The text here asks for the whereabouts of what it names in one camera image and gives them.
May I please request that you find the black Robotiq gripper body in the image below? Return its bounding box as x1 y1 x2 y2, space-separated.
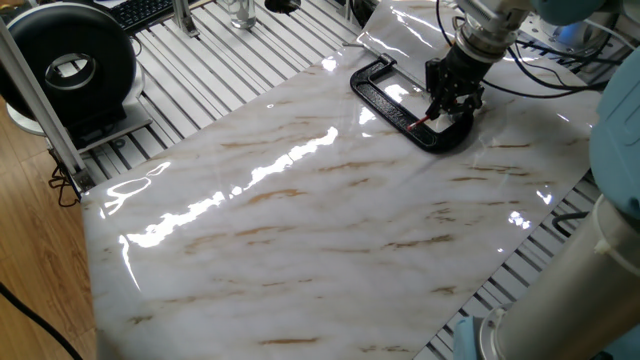
439 43 501 97

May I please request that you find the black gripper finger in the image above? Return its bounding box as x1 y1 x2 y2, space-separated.
425 58 447 121
441 88 486 118

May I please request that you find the red pencil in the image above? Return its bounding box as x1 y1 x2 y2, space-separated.
406 114 432 133

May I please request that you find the black C-clamp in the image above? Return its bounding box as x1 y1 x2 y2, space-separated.
349 53 485 155

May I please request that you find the black round object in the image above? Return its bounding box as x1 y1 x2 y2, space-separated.
263 0 303 15

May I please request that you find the clear drinking glass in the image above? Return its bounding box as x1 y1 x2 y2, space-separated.
227 0 258 30

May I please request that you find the white marble pattern board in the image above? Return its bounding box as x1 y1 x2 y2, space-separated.
79 0 604 360

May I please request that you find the black keyboard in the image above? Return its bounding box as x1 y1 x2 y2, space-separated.
107 0 177 34

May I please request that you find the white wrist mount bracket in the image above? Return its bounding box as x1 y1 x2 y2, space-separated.
453 0 532 32

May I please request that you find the black wrist cable bundle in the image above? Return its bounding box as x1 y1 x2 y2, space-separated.
434 0 612 100

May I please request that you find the thick black table cable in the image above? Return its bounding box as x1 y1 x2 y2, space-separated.
551 210 592 239

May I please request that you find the short aluminium post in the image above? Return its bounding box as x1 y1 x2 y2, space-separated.
171 0 201 39

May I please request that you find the white flat base plate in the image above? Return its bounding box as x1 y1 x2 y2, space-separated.
5 62 154 154

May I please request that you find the black tangled cable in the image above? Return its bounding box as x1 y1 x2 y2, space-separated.
47 161 82 209

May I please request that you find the aluminium frame extrusion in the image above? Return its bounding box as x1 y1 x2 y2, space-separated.
0 19 97 194

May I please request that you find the black ring shaped device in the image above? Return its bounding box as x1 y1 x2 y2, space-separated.
0 2 139 127

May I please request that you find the black floor cable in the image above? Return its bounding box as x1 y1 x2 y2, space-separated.
0 281 85 360

